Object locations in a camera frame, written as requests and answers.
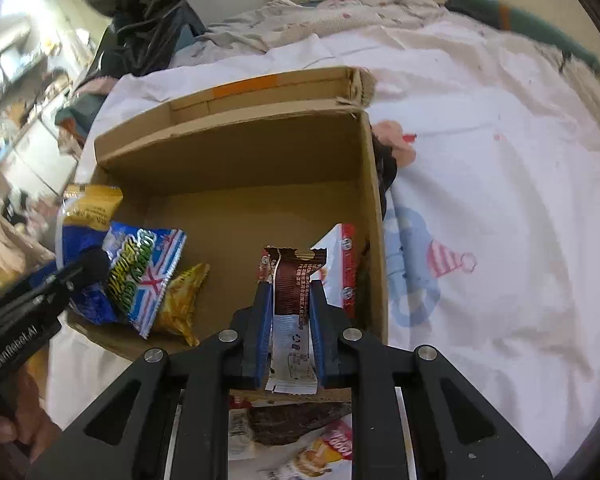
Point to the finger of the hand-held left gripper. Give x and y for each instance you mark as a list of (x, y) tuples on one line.
[(75, 272)]

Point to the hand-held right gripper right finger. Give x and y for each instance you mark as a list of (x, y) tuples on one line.
[(319, 330)]

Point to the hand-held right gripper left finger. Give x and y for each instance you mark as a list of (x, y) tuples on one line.
[(262, 330)]

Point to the brown white snack packet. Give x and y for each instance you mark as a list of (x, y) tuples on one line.
[(292, 300)]

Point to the dark blue snack packet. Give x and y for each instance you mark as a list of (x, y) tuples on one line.
[(87, 210)]

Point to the light blue printed snack bag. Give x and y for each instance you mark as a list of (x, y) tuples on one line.
[(140, 270)]

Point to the white red snack packet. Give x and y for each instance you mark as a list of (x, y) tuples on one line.
[(347, 260)]

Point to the yellow snack packet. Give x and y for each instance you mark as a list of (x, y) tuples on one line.
[(180, 300)]

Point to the dark brown jerky packet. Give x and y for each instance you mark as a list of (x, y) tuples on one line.
[(290, 422)]

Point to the small white snack packet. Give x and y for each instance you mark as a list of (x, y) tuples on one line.
[(239, 430)]

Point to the red cream snack sachet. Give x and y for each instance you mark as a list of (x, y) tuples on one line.
[(330, 447)]

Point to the brown cardboard box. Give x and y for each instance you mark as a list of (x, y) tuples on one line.
[(260, 170)]

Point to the person's left hand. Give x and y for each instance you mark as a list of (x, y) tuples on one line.
[(30, 405)]

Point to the teal orange cloth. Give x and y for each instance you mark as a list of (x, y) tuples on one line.
[(77, 110)]

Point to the white bed sheet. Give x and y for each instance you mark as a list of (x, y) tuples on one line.
[(505, 200)]

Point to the black plastic bag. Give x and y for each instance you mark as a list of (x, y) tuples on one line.
[(145, 10)]

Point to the floral quilt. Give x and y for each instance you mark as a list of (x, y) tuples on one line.
[(290, 25)]

